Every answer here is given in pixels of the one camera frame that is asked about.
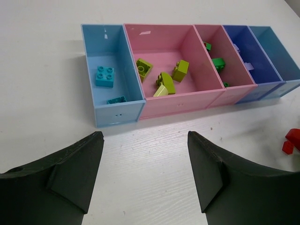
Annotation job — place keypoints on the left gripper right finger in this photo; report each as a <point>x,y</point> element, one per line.
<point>235,191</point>

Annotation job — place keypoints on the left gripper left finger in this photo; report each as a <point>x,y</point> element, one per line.
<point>53,190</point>

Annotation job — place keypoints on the teal lego bricks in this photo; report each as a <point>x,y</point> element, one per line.
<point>105,77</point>

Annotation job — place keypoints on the green lego row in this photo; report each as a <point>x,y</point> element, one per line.
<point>219,65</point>

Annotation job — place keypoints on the lime square lego brick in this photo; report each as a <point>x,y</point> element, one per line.
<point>180,70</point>

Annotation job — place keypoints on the dark green lego piece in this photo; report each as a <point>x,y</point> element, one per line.
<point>207,46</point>

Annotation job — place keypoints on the red slope lego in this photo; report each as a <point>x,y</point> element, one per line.
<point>292,141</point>

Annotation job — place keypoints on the teal small lego brick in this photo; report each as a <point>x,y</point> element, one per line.
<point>120,99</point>

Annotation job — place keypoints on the light blue bin left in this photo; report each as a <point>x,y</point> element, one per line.
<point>115,86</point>

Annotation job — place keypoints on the light blue bin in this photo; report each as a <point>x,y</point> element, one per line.
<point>281,60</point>
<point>115,86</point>

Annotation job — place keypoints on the periwinkle blue bin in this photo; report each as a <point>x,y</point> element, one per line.
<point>256,62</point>

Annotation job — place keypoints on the small pink bin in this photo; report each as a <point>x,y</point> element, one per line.
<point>234,73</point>

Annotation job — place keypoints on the pale yellow slope lego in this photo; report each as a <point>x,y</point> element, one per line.
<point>161,91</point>

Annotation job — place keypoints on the large pink bin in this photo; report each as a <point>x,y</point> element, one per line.
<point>163,46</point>

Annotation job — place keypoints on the lime curved lego piece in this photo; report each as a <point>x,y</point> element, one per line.
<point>165,79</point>

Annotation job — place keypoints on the light blue bin right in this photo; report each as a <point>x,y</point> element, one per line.
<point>281,60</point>

